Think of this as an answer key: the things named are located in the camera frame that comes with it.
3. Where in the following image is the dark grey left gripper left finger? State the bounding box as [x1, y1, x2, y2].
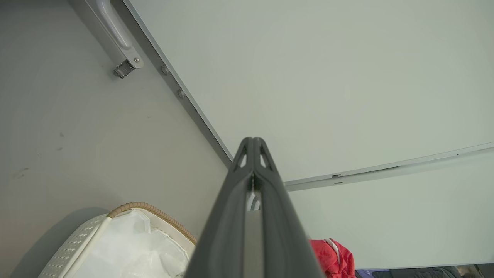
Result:
[184, 137, 255, 278]

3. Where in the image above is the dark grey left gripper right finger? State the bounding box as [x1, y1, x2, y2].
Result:
[253, 137, 325, 278]

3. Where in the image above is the red garment with white cuff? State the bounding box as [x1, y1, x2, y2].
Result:
[309, 238, 356, 278]

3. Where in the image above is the white cloth basket liner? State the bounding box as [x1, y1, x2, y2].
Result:
[73, 210, 191, 278]

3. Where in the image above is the white laundry basket tan rim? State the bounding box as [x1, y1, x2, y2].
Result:
[38, 202, 197, 278]

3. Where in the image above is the grey fabric sofa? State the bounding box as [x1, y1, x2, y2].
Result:
[355, 266, 462, 278]

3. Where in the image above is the grey partition bottom rail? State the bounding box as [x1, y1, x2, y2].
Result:
[285, 142, 494, 192]
[123, 0, 234, 166]

